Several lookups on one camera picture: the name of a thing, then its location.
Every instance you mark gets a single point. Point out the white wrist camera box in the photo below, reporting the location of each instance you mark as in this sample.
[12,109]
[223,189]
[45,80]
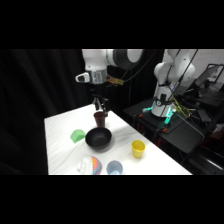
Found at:
[82,77]

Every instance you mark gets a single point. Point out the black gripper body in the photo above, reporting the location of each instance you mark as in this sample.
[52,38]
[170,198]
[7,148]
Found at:
[99,90]

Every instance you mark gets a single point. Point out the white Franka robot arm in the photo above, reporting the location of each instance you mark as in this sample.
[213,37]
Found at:
[96,60]

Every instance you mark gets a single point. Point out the small green light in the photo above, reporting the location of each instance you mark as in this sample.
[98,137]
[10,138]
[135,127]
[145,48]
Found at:
[168,116]

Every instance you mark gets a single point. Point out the black robot stand platform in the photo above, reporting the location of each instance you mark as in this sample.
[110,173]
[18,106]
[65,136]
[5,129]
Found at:
[181,135]

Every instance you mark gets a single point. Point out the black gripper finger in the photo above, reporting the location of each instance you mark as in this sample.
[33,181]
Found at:
[97,105]
[105,107]

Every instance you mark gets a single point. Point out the black curtain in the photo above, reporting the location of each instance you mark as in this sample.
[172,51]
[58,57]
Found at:
[36,86]

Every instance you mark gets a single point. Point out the yellow plastic cup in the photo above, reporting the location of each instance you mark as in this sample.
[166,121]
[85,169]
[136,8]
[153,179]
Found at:
[138,149]

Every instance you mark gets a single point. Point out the dark red cup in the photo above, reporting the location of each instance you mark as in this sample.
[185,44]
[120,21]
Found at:
[99,120]

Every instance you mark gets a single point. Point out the green plastic cup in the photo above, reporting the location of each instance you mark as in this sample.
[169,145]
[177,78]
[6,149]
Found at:
[77,136]

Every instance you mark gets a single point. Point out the multicolour striped bowl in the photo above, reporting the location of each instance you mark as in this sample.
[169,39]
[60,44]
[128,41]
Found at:
[90,165]

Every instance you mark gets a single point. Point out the light blue cup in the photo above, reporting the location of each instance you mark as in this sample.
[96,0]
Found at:
[114,167]

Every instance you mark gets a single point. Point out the open laptop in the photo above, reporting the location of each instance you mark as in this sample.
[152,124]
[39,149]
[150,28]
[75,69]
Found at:
[209,76]

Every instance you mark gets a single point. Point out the black bowl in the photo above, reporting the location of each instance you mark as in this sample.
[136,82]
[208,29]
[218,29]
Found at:
[98,138]

